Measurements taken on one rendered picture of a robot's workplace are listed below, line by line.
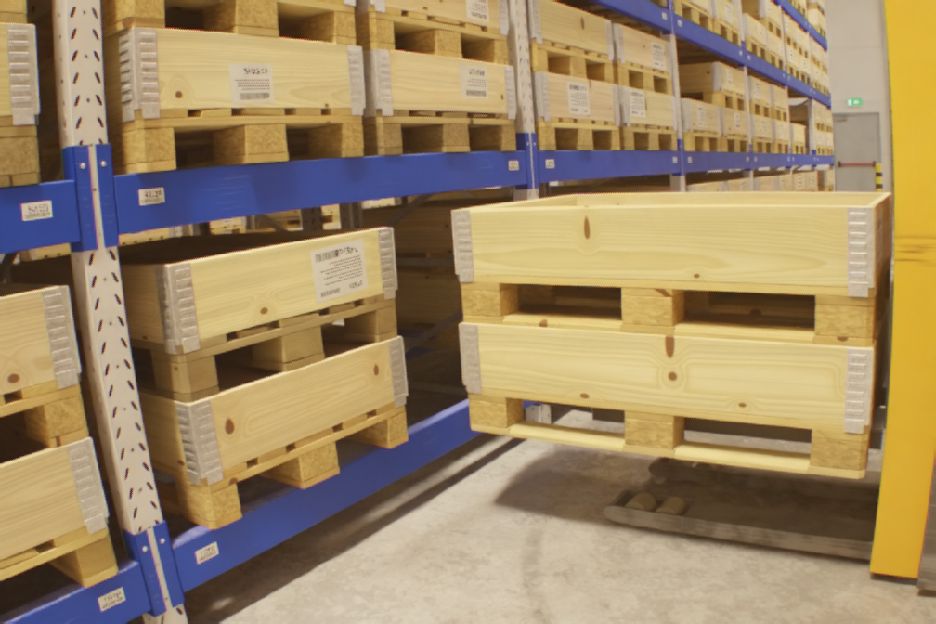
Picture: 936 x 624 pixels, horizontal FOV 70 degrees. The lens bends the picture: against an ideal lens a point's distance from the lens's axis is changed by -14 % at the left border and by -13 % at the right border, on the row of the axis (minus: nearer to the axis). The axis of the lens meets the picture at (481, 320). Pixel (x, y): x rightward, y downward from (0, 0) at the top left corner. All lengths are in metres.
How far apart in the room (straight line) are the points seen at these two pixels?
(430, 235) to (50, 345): 2.32
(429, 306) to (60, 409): 2.33
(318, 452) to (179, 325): 0.59
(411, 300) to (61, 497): 2.39
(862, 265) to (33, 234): 1.84
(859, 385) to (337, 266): 1.43
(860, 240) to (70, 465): 1.86
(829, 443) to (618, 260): 0.73
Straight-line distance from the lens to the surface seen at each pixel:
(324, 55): 2.24
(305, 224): 3.93
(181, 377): 1.91
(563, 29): 3.54
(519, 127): 3.13
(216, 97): 1.96
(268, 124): 2.06
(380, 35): 2.46
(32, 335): 1.69
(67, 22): 1.80
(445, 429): 2.71
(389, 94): 2.44
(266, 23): 2.11
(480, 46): 3.03
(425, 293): 3.70
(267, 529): 2.16
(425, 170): 2.56
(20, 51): 1.72
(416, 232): 3.70
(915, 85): 1.92
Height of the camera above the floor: 1.11
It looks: 11 degrees down
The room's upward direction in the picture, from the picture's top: 4 degrees counter-clockwise
